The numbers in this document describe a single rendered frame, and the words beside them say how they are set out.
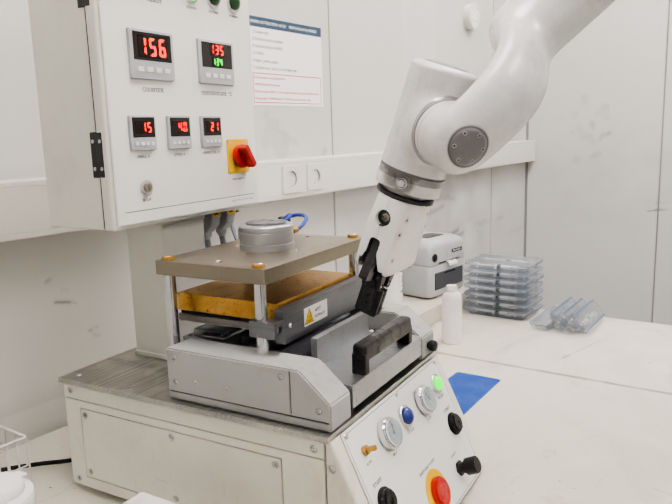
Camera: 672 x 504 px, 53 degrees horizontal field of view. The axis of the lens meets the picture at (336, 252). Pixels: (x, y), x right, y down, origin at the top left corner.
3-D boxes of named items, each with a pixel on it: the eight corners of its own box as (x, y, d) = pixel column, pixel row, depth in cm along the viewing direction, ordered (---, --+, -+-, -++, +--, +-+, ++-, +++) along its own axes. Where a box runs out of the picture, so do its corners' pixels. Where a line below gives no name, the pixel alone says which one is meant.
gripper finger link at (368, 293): (380, 277, 85) (365, 323, 87) (391, 272, 88) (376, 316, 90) (359, 267, 86) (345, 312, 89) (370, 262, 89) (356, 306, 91)
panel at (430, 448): (403, 585, 77) (339, 435, 78) (481, 469, 103) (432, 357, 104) (417, 583, 76) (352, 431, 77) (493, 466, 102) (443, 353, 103)
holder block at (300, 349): (183, 352, 95) (182, 335, 95) (265, 317, 112) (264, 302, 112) (280, 369, 87) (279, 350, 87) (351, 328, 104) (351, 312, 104)
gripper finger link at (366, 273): (362, 270, 81) (369, 289, 86) (394, 220, 84) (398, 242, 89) (354, 266, 82) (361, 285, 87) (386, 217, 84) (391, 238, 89)
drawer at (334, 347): (171, 378, 96) (167, 325, 94) (261, 336, 115) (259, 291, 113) (353, 415, 81) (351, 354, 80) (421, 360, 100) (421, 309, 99)
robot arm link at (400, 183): (429, 184, 78) (421, 207, 79) (454, 178, 86) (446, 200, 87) (368, 160, 82) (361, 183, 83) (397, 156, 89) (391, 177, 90)
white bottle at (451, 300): (465, 344, 165) (465, 286, 162) (445, 345, 164) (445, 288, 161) (457, 338, 170) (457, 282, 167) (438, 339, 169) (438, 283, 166)
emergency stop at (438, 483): (434, 514, 89) (422, 486, 89) (445, 499, 92) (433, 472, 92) (444, 512, 88) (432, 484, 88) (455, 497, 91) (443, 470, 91)
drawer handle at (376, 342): (351, 373, 85) (350, 343, 84) (399, 340, 98) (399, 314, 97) (365, 376, 84) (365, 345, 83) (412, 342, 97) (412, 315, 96)
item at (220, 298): (178, 319, 94) (174, 253, 93) (269, 286, 113) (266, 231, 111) (280, 334, 86) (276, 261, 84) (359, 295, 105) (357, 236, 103)
